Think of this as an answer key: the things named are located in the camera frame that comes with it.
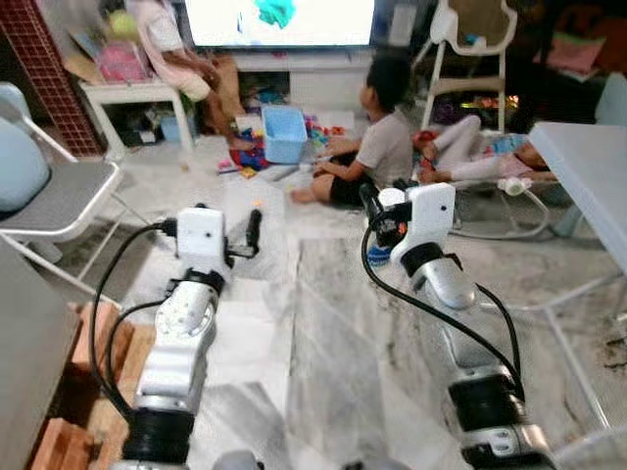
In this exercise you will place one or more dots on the blue plastic basket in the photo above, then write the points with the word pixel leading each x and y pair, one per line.
pixel 284 137

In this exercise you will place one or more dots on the person in pink dress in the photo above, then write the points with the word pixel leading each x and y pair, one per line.
pixel 162 34

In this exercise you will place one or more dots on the flat screen television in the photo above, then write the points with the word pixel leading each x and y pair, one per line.
pixel 323 24

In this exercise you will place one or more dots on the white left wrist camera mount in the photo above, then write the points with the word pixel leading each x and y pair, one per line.
pixel 201 240

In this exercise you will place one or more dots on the child in grey shirt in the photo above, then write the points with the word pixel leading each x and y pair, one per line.
pixel 387 147

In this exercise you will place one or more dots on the pink backpack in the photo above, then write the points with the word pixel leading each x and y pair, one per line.
pixel 122 64

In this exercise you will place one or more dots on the white high chair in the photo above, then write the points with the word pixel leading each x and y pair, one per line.
pixel 443 34

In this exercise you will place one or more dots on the brown cardboard sheet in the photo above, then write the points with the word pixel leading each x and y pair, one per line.
pixel 137 343

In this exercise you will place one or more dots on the child in pink trousers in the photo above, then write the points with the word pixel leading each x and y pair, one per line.
pixel 460 147

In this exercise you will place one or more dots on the colourful toy blocks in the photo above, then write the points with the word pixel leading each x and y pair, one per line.
pixel 250 155

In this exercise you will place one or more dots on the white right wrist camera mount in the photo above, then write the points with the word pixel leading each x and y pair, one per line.
pixel 426 215

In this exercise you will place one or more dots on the white television cabinet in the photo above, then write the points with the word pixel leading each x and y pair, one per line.
pixel 323 83

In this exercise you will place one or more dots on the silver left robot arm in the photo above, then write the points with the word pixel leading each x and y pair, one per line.
pixel 181 352

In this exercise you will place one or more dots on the small blue toy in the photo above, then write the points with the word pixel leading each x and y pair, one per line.
pixel 380 258

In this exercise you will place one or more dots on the white fridge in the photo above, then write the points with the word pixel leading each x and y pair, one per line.
pixel 29 372

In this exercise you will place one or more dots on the white baby bouncer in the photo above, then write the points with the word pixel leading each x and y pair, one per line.
pixel 514 186

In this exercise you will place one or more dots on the grey folding chair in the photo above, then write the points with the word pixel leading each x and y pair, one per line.
pixel 64 196

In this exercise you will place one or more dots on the pink cushion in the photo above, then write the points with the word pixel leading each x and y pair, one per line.
pixel 576 54

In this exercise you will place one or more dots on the small white table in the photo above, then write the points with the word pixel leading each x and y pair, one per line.
pixel 132 91

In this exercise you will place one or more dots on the blue storage box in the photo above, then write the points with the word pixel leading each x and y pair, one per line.
pixel 176 129

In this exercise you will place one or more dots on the grey folding table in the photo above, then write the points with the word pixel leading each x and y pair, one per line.
pixel 588 166

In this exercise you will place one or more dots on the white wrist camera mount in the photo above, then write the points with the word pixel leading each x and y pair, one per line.
pixel 201 240
pixel 426 215

